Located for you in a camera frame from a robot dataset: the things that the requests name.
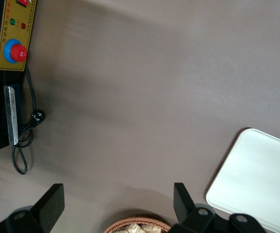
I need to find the clear-wrapped cracker packet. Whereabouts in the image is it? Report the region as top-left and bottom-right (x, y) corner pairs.
(121, 223), (143, 233)
(141, 224), (164, 233)

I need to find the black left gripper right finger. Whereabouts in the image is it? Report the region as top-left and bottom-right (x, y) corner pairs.
(169, 183), (267, 233)

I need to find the black power cord with plug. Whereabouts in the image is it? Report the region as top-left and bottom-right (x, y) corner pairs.
(11, 65), (46, 175)

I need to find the red emergency stop button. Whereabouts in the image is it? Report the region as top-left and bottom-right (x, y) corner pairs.
(3, 38), (28, 64)

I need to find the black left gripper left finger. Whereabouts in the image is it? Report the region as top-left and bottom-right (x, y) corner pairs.
(0, 183), (66, 233)

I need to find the beige plastic tray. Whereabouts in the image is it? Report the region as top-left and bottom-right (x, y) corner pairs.
(205, 128), (280, 233)

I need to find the round wicker snack basket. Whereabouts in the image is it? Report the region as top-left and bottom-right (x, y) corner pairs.
(102, 216), (172, 233)

